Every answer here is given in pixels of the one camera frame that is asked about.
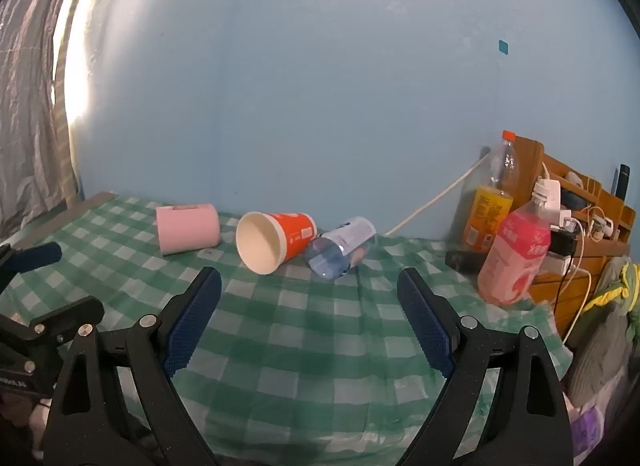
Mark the orange drink bottle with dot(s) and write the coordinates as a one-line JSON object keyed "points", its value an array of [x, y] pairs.
{"points": [[490, 216]]}

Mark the white charger plug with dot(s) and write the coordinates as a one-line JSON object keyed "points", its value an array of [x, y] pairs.
{"points": [[550, 196]]}

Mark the dark slim bottle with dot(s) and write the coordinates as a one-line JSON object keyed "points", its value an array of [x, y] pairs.
{"points": [[623, 183]]}

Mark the black flat device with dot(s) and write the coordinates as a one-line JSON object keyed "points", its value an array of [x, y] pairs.
{"points": [[462, 260]]}

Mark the pink drink bottle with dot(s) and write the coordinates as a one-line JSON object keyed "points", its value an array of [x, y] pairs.
{"points": [[515, 256]]}

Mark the clear plastic cup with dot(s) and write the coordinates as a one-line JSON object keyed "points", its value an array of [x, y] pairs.
{"points": [[340, 248]]}

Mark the wooden desk organizer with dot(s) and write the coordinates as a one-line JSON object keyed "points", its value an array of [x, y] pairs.
{"points": [[600, 251]]}

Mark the red paper cup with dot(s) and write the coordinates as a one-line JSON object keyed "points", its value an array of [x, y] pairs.
{"points": [[295, 233]]}

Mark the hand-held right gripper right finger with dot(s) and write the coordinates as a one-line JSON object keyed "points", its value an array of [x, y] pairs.
{"points": [[425, 318]]}

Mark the pile of clothes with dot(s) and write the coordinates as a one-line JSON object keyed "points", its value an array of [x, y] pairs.
{"points": [[600, 346]]}

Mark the grey pink curtain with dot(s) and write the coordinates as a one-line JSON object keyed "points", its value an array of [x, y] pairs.
{"points": [[30, 120]]}

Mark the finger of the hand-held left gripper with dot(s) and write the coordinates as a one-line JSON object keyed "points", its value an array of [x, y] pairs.
{"points": [[37, 254], [65, 316]]}

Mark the pink cup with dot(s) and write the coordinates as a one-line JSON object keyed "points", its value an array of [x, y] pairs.
{"points": [[187, 228]]}

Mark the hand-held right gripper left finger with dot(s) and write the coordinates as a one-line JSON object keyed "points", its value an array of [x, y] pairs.
{"points": [[192, 318]]}

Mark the purple patterned cloth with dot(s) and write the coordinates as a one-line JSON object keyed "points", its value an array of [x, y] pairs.
{"points": [[585, 428]]}

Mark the green checkered tablecloth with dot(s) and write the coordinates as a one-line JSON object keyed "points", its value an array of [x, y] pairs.
{"points": [[300, 346]]}

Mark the black power adapter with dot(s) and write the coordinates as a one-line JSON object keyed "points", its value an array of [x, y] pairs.
{"points": [[562, 243]]}

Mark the teal wall sticker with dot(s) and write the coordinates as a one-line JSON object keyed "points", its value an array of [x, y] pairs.
{"points": [[503, 46]]}

